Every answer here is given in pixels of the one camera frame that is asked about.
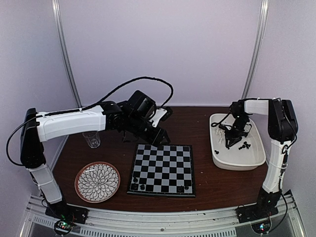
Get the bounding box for black chess pieces in tub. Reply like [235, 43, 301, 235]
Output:
[214, 141, 251, 155]

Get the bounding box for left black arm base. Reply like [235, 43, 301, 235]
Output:
[45, 201, 88, 224]

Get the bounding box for clear drinking glass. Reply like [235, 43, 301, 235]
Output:
[82, 131, 101, 149]

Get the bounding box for floral patterned plate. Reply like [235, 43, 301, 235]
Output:
[75, 161, 120, 203]

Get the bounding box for white plastic tub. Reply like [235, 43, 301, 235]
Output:
[210, 120, 266, 171]

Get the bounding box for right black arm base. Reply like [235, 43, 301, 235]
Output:
[236, 204, 278, 223]

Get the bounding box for black and grey chessboard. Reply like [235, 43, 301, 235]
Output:
[127, 144, 196, 198]

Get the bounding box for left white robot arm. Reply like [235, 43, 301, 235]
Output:
[20, 90, 173, 219]

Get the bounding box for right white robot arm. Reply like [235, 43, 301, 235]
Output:
[219, 98, 298, 218]

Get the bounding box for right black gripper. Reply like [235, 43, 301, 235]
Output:
[225, 115, 249, 148]

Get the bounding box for pile of white chess pieces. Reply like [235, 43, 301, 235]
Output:
[215, 127, 225, 144]

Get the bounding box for aluminium frame post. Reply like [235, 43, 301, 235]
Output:
[241, 0, 270, 99]
[51, 0, 82, 108]

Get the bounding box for right aluminium frame post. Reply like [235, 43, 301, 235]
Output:
[241, 0, 270, 99]

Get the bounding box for left aluminium frame post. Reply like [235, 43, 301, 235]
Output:
[51, 0, 82, 108]

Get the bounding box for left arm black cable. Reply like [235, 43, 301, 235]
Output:
[83, 76, 174, 109]

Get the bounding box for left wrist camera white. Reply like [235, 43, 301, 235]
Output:
[149, 107, 173, 127]

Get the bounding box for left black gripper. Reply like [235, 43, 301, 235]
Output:
[126, 114, 171, 148]

